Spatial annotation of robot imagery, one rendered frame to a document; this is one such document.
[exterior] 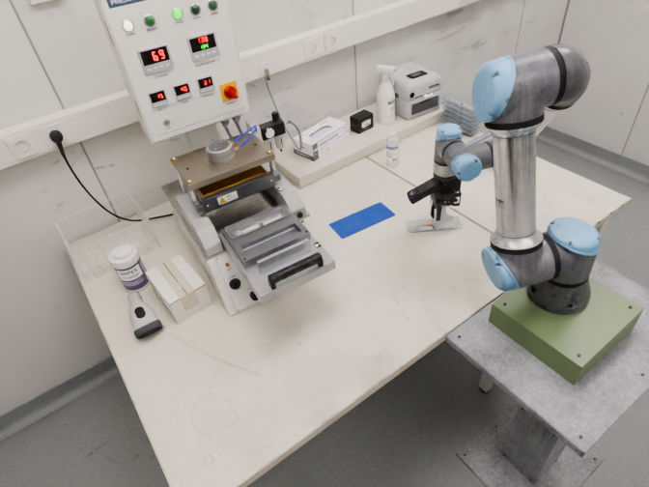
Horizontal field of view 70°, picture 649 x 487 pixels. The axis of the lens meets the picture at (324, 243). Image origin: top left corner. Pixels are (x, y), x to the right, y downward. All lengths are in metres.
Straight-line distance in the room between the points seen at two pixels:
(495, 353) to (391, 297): 0.33
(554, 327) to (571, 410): 0.20
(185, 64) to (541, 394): 1.28
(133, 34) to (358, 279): 0.93
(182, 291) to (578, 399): 1.08
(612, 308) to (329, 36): 1.43
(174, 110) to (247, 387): 0.82
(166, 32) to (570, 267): 1.19
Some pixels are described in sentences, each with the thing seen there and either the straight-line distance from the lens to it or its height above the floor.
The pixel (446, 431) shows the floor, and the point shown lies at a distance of 2.04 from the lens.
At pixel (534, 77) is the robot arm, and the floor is 1.43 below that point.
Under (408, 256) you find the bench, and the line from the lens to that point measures 1.54.
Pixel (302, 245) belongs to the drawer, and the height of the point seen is 1.00.
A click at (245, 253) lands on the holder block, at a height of 0.98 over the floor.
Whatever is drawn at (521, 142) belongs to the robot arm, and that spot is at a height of 1.30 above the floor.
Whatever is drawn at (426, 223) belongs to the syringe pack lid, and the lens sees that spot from 1.64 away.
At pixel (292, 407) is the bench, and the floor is 0.75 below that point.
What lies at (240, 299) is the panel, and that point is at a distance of 1.42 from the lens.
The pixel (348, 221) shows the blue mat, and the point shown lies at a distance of 1.68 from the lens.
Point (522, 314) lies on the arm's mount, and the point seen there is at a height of 0.83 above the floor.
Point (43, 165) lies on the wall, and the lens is 1.84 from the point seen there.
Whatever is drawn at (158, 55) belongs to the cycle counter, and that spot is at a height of 1.39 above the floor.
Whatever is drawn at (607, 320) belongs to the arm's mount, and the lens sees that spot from 1.37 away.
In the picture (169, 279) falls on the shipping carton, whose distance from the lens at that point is 1.49.
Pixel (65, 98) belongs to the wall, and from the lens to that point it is 1.77.
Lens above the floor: 1.81
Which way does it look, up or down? 42 degrees down
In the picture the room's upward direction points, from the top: 7 degrees counter-clockwise
